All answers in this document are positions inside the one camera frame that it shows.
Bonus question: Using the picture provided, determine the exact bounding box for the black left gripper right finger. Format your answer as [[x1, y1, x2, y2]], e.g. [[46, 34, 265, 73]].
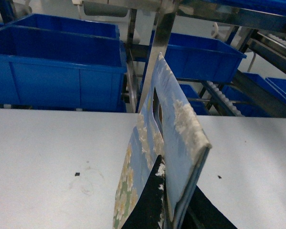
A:
[[181, 186, 236, 229]]

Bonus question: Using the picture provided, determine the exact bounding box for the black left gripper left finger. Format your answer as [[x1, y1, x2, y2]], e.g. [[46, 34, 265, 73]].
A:
[[122, 155, 165, 229]]

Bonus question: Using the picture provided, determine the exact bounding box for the flower gift bag with robots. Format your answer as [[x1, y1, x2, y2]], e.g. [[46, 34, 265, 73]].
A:
[[112, 54, 212, 229]]

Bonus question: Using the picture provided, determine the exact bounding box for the white roller conveyor track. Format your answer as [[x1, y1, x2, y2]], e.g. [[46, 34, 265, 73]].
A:
[[203, 81, 243, 117]]

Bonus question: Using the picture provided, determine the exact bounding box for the blue bin right of post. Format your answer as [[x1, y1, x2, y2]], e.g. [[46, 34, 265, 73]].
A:
[[165, 33, 246, 83]]

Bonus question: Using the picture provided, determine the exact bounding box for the blue bin of post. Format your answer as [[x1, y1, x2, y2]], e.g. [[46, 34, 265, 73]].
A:
[[165, 33, 246, 83], [0, 26, 127, 112]]

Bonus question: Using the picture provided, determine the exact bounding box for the blue bin left of post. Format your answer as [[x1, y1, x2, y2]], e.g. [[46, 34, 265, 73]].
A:
[[0, 26, 127, 112]]

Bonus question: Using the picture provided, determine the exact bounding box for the stainless steel rack frame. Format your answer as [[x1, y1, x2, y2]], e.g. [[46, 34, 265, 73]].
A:
[[80, 0, 286, 120]]

